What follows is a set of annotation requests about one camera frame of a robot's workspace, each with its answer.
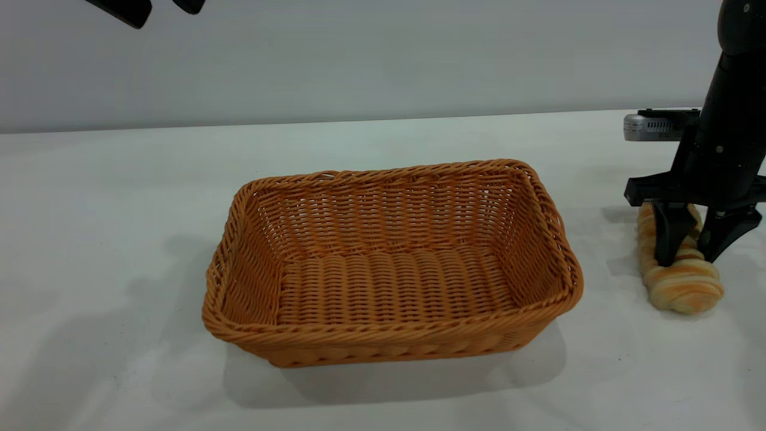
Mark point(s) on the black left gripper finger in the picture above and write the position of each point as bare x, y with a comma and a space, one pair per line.
190, 5
125, 9

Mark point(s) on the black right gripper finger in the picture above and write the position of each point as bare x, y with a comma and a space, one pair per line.
670, 233
727, 230

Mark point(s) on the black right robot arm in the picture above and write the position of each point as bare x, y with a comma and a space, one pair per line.
742, 27

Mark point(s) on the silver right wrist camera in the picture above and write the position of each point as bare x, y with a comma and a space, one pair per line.
655, 127

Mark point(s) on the orange woven wicker basket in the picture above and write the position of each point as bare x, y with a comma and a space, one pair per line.
389, 287

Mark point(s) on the striped twisted bread roll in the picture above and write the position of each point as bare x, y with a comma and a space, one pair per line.
682, 290

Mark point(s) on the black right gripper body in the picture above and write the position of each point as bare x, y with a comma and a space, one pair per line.
727, 155

